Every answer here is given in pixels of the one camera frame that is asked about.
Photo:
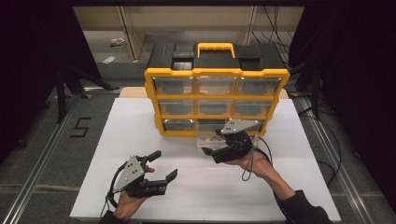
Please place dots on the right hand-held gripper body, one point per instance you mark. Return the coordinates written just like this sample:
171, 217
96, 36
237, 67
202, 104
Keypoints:
238, 126

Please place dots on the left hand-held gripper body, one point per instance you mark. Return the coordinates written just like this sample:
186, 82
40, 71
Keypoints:
132, 171

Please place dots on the clear plastic organizer drawer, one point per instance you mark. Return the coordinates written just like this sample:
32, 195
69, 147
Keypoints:
207, 143

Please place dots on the yellow black drawer organizer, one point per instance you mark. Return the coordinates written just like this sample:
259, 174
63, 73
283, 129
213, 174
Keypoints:
214, 63

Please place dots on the person's left hand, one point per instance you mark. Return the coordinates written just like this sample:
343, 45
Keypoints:
127, 205

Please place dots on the person's right hand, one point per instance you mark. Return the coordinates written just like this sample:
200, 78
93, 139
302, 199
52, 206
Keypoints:
258, 163

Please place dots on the white table board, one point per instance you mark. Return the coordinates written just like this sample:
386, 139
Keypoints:
130, 124

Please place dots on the grid of clear drawers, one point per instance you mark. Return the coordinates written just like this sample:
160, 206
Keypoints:
176, 107

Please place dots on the black tripod stand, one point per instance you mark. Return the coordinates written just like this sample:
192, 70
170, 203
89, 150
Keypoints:
61, 93

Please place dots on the white paper scrap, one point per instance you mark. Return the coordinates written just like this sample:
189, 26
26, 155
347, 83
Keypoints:
109, 60

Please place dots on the white crumpled object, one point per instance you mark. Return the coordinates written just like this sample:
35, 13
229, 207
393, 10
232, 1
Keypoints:
117, 41

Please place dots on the beige wooden furniture panel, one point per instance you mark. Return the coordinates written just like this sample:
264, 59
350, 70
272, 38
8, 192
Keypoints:
130, 34

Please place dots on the dark curtain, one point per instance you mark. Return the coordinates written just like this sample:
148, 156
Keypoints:
31, 62
358, 77

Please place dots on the aluminium floor rail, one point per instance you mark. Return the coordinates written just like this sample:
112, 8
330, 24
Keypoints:
330, 155
37, 168

